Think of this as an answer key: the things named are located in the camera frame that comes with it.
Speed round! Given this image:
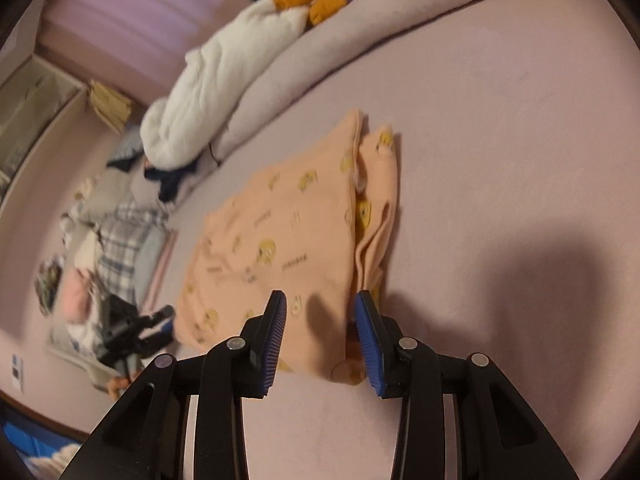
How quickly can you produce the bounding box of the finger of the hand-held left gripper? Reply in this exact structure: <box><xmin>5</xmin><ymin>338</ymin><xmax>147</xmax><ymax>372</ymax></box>
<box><xmin>142</xmin><ymin>307</ymin><xmax>176</xmax><ymax>328</ymax></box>
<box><xmin>137</xmin><ymin>322</ymin><xmax>173</xmax><ymax>353</ymax></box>

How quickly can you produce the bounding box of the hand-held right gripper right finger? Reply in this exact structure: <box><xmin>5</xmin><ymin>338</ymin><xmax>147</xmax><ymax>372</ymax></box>
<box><xmin>355</xmin><ymin>290</ymin><xmax>581</xmax><ymax>480</ymax></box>

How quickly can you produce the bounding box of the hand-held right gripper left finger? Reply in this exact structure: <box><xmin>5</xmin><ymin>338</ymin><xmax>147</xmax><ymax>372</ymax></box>
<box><xmin>60</xmin><ymin>290</ymin><xmax>288</xmax><ymax>480</ymax></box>

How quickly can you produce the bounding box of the peach printed long-sleeve shirt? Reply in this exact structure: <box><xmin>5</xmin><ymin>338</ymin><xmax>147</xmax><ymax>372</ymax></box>
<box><xmin>177</xmin><ymin>108</ymin><xmax>402</xmax><ymax>387</ymax></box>

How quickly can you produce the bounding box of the folded pink cloth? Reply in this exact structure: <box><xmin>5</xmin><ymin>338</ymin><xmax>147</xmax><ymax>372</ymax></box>
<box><xmin>142</xmin><ymin>230</ymin><xmax>179</xmax><ymax>312</ymax></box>

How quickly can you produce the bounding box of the folded grey-blue cloth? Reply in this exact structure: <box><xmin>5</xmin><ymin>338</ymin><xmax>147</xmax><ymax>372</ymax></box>
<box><xmin>134</xmin><ymin>230</ymin><xmax>169</xmax><ymax>307</ymax></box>

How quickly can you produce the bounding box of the rolled pink cloth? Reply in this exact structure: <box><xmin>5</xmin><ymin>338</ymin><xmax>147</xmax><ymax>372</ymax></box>
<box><xmin>61</xmin><ymin>266</ymin><xmax>94</xmax><ymax>322</ymax></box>

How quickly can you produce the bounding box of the grey plaid blanket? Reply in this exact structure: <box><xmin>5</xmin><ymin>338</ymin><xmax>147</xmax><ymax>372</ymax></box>
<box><xmin>92</xmin><ymin>199</ymin><xmax>169</xmax><ymax>307</ymax></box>

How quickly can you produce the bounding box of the floral patterned cloth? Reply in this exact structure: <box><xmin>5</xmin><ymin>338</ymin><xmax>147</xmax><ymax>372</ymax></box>
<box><xmin>34</xmin><ymin>254</ymin><xmax>64</xmax><ymax>312</ymax></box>

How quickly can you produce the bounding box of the small white plush toy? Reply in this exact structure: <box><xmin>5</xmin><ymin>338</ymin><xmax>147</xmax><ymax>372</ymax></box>
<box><xmin>59</xmin><ymin>211</ymin><xmax>82</xmax><ymax>247</ymax></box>

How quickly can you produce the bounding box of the beige grey pillow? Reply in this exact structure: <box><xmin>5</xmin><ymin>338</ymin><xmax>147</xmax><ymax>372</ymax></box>
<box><xmin>79</xmin><ymin>174</ymin><xmax>137</xmax><ymax>227</ymax></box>

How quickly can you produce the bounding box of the dark navy garment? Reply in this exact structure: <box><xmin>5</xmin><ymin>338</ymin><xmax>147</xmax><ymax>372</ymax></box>
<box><xmin>144</xmin><ymin>160</ymin><xmax>197</xmax><ymax>204</ymax></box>

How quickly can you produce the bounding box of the striped grey pillow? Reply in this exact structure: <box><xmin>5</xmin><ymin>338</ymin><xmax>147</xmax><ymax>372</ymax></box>
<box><xmin>106</xmin><ymin>127</ymin><xmax>147</xmax><ymax>167</ymax></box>

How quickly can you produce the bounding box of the yellow pleated curtain tassel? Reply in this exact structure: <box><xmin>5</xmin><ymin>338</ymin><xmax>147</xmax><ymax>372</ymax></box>
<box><xmin>88</xmin><ymin>78</ymin><xmax>134</xmax><ymax>134</ymax></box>

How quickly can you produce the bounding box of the white plush goose toy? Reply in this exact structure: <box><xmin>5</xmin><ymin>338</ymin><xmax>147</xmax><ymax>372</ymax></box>
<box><xmin>141</xmin><ymin>0</ymin><xmax>403</xmax><ymax>169</ymax></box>

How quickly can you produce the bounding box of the beige headboard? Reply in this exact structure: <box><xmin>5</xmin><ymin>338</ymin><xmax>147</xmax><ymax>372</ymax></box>
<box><xmin>0</xmin><ymin>54</ymin><xmax>87</xmax><ymax>202</ymax></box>

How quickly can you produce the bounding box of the lilac rolled quilt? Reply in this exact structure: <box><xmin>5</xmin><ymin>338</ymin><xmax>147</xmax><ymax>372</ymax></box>
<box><xmin>165</xmin><ymin>0</ymin><xmax>601</xmax><ymax>206</ymax></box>

